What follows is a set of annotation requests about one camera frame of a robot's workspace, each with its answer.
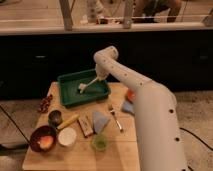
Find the dark metal cup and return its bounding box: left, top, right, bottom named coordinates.
left=48, top=110, right=62, bottom=126

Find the red grape bunch toy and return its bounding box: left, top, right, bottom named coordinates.
left=38, top=94, right=53, bottom=113

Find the brown wooden block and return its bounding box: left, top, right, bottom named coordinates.
left=78, top=115, right=93, bottom=137

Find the black cable left floor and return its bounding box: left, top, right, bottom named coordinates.
left=0, top=105, right=30, bottom=150

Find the metal fork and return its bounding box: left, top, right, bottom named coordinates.
left=108, top=104, right=123, bottom=132

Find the black cable right floor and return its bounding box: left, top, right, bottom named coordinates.
left=179, top=126, right=213, bottom=171

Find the green plastic tray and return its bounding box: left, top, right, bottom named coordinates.
left=57, top=69, right=111, bottom=108

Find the light blue cloth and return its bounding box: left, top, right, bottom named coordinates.
left=92, top=111, right=110, bottom=134

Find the white round lid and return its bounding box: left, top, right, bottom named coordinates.
left=58, top=127, right=77, bottom=147

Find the green plastic cup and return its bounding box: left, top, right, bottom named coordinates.
left=91, top=134, right=108, bottom=151

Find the blue sponge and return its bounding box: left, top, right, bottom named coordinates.
left=121, top=101, right=134, bottom=114

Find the dark brown bowl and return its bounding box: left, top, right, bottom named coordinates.
left=29, top=125, right=56, bottom=152

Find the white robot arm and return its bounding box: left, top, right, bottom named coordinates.
left=94, top=46, right=188, bottom=171

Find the black cable floor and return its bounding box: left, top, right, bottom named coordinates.
left=179, top=126, right=213, bottom=171
left=0, top=105, right=30, bottom=150

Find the orange peach toy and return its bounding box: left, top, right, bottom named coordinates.
left=39, top=136, right=53, bottom=150

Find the person in background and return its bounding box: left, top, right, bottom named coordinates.
left=133, top=0, right=181, bottom=23

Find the orange bowl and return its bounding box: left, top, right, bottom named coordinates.
left=126, top=89, right=135, bottom=102

